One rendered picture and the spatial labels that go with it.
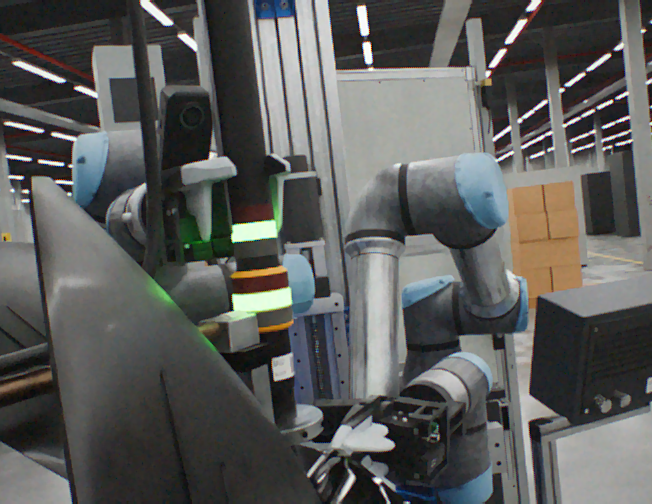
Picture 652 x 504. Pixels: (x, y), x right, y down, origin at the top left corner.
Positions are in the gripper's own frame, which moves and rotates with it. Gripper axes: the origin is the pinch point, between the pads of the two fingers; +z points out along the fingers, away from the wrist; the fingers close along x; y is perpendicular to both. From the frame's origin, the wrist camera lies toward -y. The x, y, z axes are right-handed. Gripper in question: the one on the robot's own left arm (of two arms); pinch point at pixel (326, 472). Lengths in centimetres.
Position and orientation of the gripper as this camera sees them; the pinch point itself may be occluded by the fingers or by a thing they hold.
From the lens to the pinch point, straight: 64.1
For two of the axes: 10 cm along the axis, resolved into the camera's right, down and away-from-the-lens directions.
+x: 0.3, 9.9, 1.2
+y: 8.5, 0.3, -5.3
